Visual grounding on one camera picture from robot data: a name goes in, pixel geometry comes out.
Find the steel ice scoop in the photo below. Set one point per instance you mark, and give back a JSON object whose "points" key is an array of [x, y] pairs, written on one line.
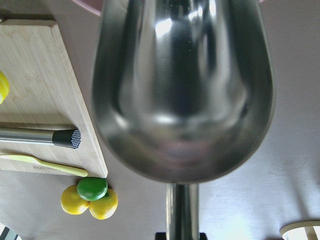
{"points": [[182, 93]]}

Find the pink ribbed bowl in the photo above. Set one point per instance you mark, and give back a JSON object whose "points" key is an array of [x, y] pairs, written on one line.
{"points": [[99, 7]]}

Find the steel muddler black tip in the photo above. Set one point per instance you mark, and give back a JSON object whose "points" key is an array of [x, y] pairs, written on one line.
{"points": [[67, 138]]}

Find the green lime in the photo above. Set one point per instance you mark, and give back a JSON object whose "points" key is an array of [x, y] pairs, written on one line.
{"points": [[92, 188]]}

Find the yellow plastic knife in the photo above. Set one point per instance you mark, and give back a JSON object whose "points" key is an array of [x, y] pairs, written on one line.
{"points": [[34, 160]]}

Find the bamboo cutting board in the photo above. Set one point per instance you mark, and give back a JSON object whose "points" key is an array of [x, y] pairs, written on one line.
{"points": [[44, 94]]}

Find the whole yellow lemon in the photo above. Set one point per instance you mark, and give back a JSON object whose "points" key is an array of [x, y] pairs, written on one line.
{"points": [[72, 203]]}

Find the half lemon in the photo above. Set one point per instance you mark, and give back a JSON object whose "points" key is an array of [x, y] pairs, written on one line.
{"points": [[4, 87]]}

